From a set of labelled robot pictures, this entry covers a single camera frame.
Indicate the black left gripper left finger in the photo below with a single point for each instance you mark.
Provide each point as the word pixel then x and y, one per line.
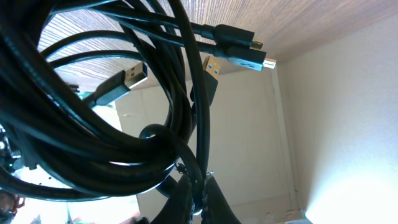
pixel 179 207

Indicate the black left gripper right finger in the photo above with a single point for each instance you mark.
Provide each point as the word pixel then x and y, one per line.
pixel 216 210

